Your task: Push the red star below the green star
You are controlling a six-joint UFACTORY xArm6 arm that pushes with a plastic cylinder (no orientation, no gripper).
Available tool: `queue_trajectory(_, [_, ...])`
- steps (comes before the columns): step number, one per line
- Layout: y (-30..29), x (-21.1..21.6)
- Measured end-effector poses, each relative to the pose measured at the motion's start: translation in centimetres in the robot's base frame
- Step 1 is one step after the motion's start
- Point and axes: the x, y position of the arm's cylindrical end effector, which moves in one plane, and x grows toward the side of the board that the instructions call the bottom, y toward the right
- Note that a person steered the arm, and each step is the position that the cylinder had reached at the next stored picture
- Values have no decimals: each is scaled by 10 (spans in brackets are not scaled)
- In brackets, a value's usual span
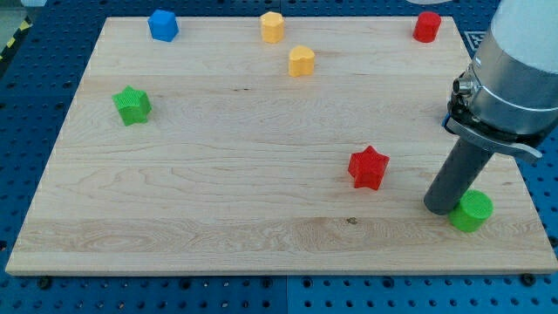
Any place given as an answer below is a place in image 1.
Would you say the red star block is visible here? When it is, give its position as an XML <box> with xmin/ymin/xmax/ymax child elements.
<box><xmin>348</xmin><ymin>146</ymin><xmax>390</xmax><ymax>190</ymax></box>

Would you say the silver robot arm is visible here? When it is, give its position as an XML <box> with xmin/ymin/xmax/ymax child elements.
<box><xmin>444</xmin><ymin>0</ymin><xmax>557</xmax><ymax>163</ymax></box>

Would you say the green star block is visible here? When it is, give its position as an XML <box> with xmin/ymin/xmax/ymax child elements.
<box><xmin>112</xmin><ymin>85</ymin><xmax>152</xmax><ymax>126</ymax></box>

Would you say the wooden board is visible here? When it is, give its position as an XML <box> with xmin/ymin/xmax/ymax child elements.
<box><xmin>6</xmin><ymin>17</ymin><xmax>557</xmax><ymax>276</ymax></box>

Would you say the yellow heart block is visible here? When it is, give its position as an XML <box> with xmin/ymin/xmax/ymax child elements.
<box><xmin>289</xmin><ymin>45</ymin><xmax>316</xmax><ymax>77</ymax></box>

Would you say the yellow hexagon block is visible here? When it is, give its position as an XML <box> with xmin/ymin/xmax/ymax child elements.
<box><xmin>260</xmin><ymin>11</ymin><xmax>285</xmax><ymax>44</ymax></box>

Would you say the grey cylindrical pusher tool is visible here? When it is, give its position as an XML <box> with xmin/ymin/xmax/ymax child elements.
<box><xmin>424</xmin><ymin>138</ymin><xmax>493</xmax><ymax>215</ymax></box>

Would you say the green cylinder block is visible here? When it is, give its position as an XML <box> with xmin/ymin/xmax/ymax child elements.
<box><xmin>448</xmin><ymin>189</ymin><xmax>493</xmax><ymax>233</ymax></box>

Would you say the red cylinder block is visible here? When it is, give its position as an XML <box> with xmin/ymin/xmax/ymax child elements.
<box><xmin>412</xmin><ymin>11</ymin><xmax>442</xmax><ymax>43</ymax></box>

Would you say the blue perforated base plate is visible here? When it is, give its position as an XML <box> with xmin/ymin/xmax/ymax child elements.
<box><xmin>1</xmin><ymin>0</ymin><xmax>557</xmax><ymax>313</ymax></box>

